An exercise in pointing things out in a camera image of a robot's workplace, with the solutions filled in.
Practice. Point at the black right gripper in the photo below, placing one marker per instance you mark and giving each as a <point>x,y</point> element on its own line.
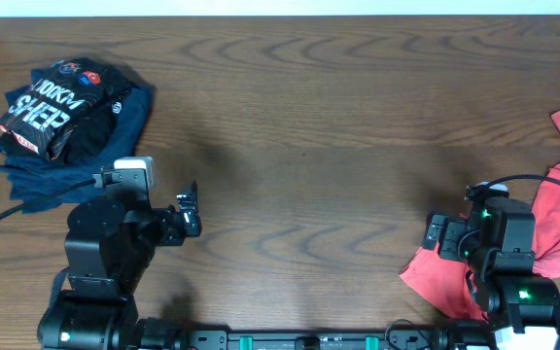
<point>455,229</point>

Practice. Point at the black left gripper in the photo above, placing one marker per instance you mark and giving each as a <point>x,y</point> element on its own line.
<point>174,231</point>

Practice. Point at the black orange-patterned jersey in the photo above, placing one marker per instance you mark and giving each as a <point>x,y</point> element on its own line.
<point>60,94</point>

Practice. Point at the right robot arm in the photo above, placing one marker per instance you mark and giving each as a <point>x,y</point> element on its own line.
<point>495,242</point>

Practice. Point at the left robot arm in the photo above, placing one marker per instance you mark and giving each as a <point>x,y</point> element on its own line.
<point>112,240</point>

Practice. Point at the red t-shirt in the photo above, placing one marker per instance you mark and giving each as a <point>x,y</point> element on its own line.
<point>442,283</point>

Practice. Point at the folded black shirt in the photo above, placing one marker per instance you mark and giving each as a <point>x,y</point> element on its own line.
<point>84,137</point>

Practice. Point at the folded navy blue shirt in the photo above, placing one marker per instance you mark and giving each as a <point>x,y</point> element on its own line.
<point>33,177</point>

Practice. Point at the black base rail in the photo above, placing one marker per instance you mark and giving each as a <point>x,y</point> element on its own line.
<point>400,335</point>

